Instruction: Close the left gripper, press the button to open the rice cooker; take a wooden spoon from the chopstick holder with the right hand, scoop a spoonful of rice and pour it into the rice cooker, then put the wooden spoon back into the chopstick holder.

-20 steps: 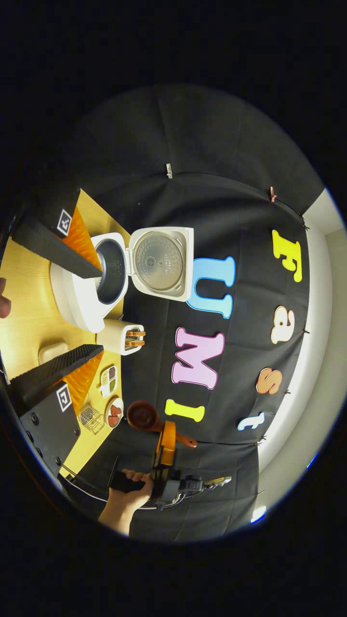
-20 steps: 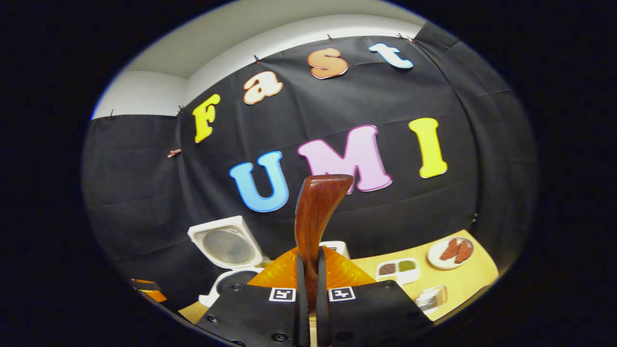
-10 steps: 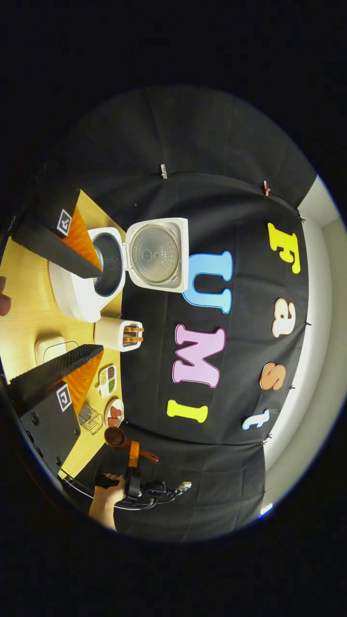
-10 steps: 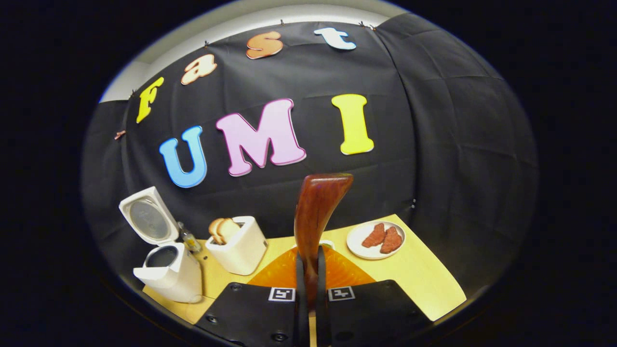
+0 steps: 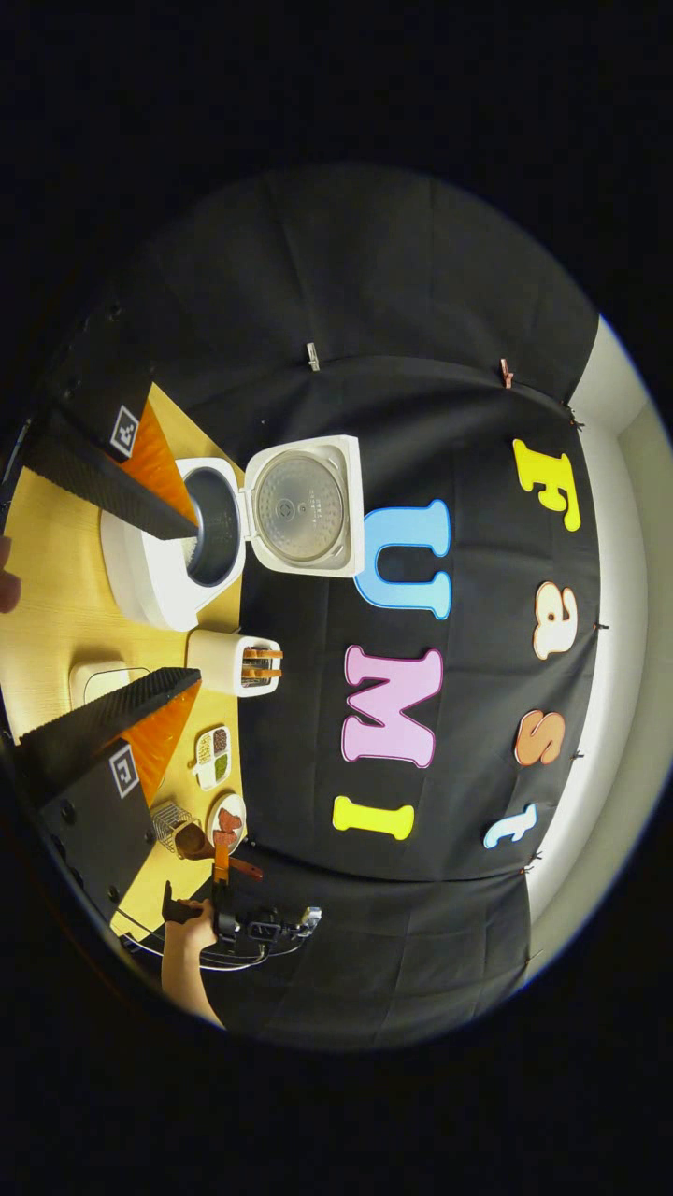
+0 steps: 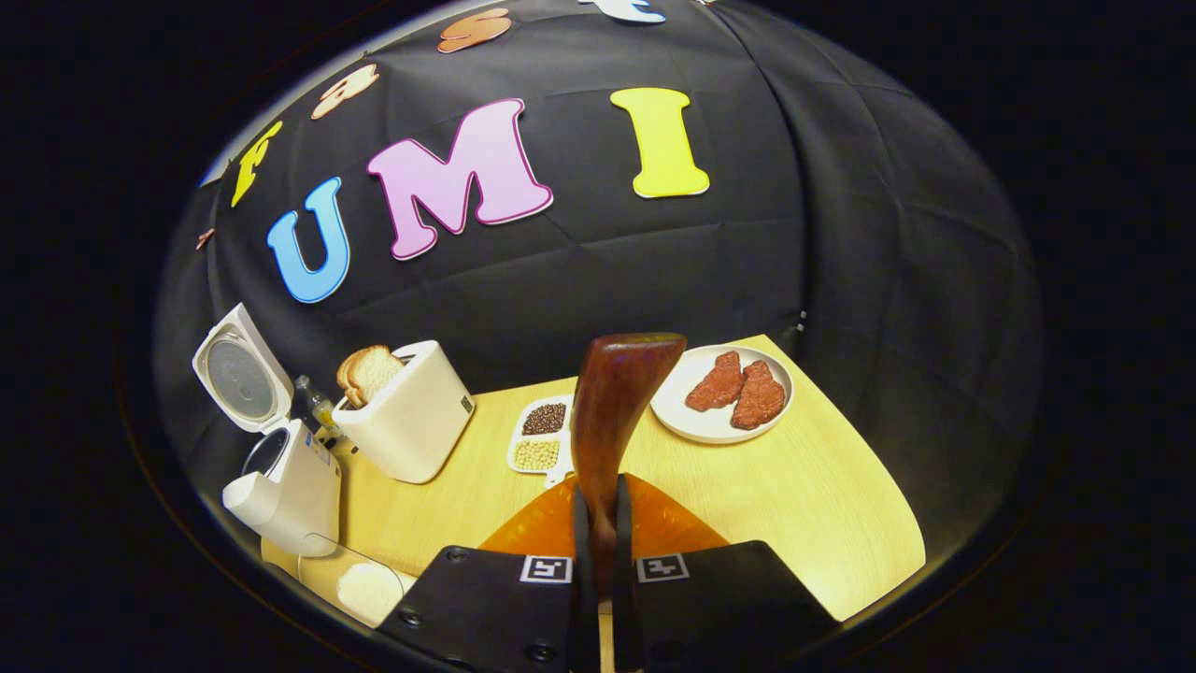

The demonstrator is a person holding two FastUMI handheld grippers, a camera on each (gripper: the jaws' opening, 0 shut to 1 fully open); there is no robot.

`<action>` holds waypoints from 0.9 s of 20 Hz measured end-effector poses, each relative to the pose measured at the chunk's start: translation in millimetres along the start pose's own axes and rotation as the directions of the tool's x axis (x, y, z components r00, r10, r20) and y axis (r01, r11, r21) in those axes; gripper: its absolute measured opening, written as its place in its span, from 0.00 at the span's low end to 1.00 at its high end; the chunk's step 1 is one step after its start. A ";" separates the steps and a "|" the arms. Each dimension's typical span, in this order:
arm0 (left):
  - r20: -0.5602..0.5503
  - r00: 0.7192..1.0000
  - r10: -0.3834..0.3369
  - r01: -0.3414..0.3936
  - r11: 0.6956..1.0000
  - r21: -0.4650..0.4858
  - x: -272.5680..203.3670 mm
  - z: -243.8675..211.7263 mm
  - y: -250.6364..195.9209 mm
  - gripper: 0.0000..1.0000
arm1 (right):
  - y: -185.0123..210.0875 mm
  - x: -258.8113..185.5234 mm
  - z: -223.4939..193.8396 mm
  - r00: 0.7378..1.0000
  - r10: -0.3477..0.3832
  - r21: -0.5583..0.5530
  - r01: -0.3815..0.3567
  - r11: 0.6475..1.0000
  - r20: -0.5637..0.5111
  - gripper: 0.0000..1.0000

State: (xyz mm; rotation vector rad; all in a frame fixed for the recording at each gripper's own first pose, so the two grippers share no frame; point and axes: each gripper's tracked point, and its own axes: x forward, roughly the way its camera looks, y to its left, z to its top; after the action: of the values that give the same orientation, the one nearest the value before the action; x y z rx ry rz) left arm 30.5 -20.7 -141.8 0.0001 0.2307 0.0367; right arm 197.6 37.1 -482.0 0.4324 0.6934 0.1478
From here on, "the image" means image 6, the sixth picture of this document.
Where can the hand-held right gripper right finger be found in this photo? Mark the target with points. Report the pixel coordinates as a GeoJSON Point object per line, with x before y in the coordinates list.
{"type": "Point", "coordinates": [624, 561]}

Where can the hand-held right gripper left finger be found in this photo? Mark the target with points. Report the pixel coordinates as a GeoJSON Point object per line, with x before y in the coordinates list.
{"type": "Point", "coordinates": [583, 561]}

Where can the brown wooden spoon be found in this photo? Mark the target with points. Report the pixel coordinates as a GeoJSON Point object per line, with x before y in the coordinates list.
{"type": "Point", "coordinates": [617, 402]}

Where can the white rice cooker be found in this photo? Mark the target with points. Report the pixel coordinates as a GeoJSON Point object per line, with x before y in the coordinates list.
{"type": "Point", "coordinates": [299, 505]}

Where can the white divided bean dish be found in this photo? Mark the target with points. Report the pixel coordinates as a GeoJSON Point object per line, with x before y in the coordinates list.
{"type": "Point", "coordinates": [542, 454]}

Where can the white round plate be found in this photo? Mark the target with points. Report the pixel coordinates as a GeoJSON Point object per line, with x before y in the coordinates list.
{"type": "Point", "coordinates": [682, 411]}

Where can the red meat piece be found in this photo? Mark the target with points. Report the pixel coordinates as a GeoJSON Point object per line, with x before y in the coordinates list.
{"type": "Point", "coordinates": [759, 397]}
{"type": "Point", "coordinates": [716, 383]}

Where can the white toaster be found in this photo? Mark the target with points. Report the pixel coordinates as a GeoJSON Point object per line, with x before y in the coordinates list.
{"type": "Point", "coordinates": [411, 421]}

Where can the toasted bread slice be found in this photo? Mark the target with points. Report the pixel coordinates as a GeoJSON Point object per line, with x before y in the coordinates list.
{"type": "Point", "coordinates": [342, 379]}
{"type": "Point", "coordinates": [376, 372]}

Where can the black backdrop cloth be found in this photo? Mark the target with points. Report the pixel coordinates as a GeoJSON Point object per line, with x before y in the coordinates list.
{"type": "Point", "coordinates": [654, 271]}

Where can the clear glass bottle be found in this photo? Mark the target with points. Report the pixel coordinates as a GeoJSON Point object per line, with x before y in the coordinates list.
{"type": "Point", "coordinates": [318, 408]}

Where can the pink clothes clip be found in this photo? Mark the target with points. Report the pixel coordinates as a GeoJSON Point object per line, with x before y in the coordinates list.
{"type": "Point", "coordinates": [205, 239]}

